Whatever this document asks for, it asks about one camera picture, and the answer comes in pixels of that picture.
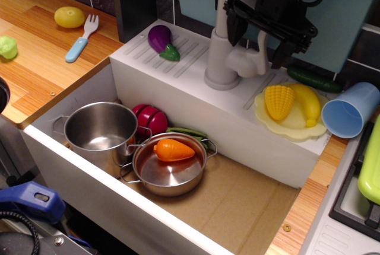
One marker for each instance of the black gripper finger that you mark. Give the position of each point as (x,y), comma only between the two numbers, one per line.
(236,28)
(283,53)

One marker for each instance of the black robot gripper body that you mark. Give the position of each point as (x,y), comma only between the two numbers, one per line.
(283,19)

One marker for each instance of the grey toy faucet with lever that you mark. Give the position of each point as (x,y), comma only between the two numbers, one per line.
(227,63)

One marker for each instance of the yellow toy banana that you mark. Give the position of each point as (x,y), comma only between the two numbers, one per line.
(309,101)

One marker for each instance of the yellow toy corn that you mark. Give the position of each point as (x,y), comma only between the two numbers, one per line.
(279,101)

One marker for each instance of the dark green toy cucumber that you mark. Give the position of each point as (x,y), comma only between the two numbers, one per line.
(313,80)

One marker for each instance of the teal plastic bin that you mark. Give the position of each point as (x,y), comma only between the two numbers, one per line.
(339,23)

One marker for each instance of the purple toy eggplant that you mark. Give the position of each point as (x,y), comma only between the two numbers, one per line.
(160,39)

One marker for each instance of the pale yellow toy plate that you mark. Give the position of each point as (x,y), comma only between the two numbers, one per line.
(293,127)

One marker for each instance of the light blue plastic cup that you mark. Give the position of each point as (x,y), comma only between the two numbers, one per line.
(346,115)

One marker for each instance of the green toy beans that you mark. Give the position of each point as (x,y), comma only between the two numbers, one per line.
(200,136)

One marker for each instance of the magenta toy onion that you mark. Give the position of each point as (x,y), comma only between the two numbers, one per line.
(151,121)

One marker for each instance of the white toy sink unit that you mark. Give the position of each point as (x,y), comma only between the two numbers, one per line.
(246,190)

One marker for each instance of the orange toy carrot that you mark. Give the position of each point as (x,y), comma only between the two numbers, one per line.
(170,150)

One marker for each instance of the white blue toy fork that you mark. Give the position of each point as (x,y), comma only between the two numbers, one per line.
(90,26)

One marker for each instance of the lime green plastic lid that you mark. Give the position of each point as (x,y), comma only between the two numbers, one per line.
(368,182)

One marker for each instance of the shallow steel pan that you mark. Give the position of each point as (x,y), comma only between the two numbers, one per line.
(167,178)

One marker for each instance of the yellow toy lemon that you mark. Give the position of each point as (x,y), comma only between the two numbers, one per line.
(69,17)

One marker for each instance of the tall steel pot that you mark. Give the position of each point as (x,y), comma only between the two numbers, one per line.
(103,133)

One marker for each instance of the black stove grate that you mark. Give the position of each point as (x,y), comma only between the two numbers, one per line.
(351,208)

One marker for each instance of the light green toy vegetable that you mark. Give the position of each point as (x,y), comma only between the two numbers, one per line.
(9,47)

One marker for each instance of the blue clamp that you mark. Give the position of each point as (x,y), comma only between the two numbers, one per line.
(34,201)

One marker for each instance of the dark grey vertical post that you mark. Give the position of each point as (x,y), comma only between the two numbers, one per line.
(133,16)

